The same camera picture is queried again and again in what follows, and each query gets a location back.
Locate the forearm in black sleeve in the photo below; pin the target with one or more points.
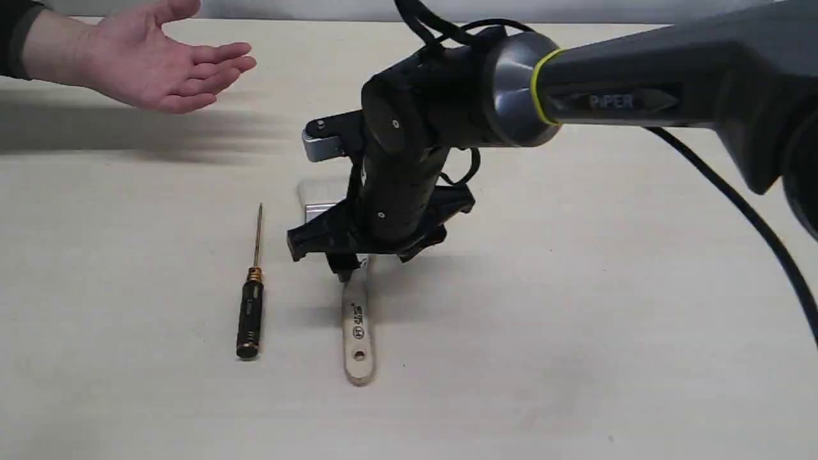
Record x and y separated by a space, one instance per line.
38 44

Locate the wooden handled paint brush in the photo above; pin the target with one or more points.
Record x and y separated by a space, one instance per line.
316 197

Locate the person's bare open hand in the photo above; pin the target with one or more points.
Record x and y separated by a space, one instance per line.
129 58

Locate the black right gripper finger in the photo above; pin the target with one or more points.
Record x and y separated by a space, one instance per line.
343 265

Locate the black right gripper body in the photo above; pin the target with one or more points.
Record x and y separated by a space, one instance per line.
395 206

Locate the black gold precision screwdriver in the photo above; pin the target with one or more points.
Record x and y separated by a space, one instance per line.
251 308

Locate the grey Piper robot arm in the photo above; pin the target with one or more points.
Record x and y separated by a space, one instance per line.
748 75

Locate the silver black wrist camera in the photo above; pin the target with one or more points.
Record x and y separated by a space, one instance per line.
331 137

